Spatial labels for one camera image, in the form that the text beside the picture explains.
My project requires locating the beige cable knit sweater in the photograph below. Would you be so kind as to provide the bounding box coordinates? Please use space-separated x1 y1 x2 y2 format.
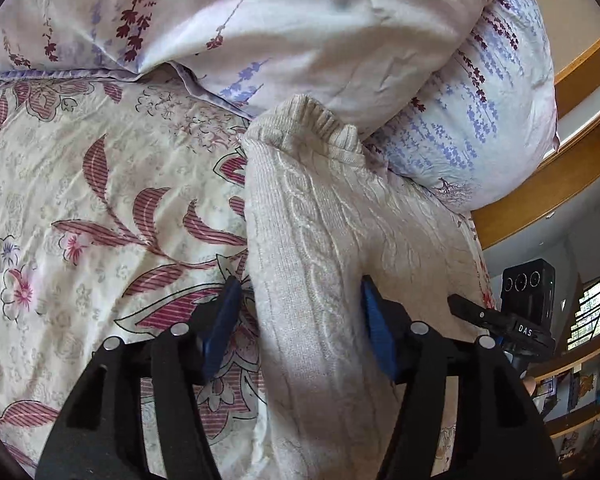
242 94 493 479

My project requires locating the right hand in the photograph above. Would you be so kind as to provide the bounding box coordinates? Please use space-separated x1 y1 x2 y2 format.
522 375 536 396

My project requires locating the wooden shelf with items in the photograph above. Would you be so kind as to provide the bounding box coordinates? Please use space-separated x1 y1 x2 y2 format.
529 336 600 479

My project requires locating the right lavender print pillow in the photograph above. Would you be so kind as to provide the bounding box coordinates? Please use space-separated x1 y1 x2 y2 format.
365 0 559 212

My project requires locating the floral bed sheet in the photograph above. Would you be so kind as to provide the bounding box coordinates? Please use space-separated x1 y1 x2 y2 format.
0 70 278 479

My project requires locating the left white floral pillow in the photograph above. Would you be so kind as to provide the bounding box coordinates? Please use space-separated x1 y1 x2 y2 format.
0 0 492 132

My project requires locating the black camera box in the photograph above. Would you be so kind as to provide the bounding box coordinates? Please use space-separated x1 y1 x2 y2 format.
501 258 555 330

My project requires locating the wooden headboard frame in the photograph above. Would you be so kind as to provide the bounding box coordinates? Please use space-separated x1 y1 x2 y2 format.
472 38 600 249

